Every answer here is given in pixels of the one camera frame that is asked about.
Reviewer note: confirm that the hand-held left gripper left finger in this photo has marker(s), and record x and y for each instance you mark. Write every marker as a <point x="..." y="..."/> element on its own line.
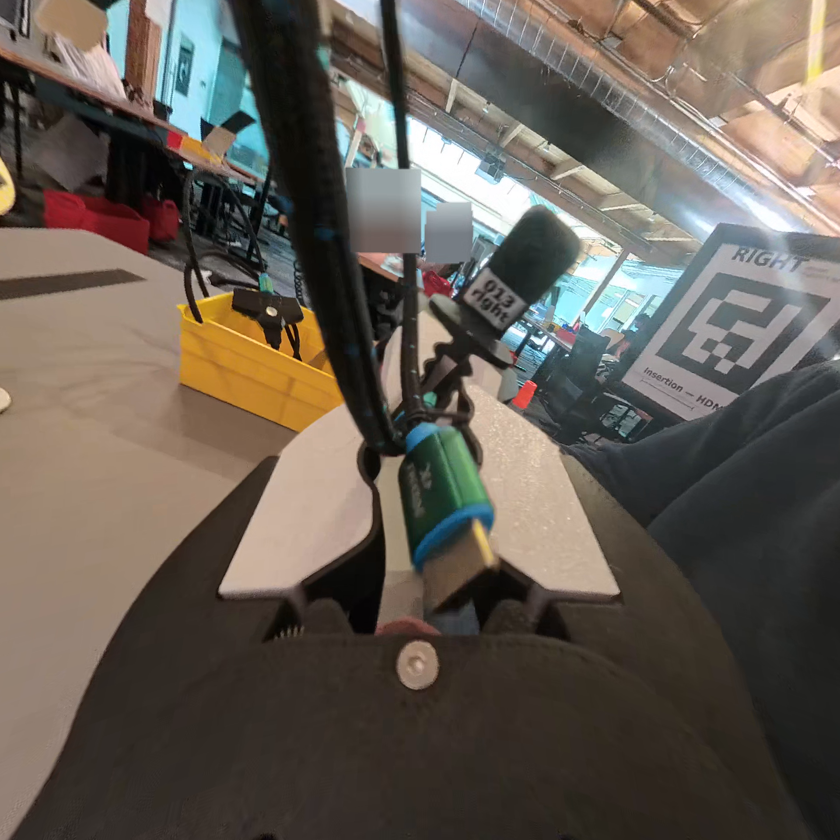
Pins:
<point x="295" y="525"/>

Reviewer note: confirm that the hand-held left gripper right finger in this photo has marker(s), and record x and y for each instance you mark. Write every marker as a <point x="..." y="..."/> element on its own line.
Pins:
<point x="558" y="525"/>

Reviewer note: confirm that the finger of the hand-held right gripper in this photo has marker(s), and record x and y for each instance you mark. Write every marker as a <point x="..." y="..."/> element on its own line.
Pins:
<point x="495" y="380"/>
<point x="438" y="330"/>

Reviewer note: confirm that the yellow plastic bin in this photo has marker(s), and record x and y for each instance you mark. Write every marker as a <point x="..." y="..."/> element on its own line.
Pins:
<point x="249" y="380"/>

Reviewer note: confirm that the person's right forearm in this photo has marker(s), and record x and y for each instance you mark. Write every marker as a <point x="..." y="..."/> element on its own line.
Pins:
<point x="722" y="446"/>

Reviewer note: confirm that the orange traffic cone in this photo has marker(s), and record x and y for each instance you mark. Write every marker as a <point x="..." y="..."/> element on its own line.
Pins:
<point x="525" y="397"/>

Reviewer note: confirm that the black mesh office chair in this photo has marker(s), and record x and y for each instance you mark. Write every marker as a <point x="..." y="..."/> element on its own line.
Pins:
<point x="577" y="380"/>

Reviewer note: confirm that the red bag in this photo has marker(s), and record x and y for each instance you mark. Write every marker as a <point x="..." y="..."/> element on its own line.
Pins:
<point x="161" y="220"/>
<point x="98" y="223"/>

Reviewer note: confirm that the wooden background desk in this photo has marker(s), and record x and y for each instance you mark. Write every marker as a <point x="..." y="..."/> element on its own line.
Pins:
<point x="98" y="98"/>

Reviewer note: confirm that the dark ceiling duct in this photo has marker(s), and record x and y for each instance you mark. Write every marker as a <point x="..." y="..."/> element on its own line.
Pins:
<point x="525" y="85"/>

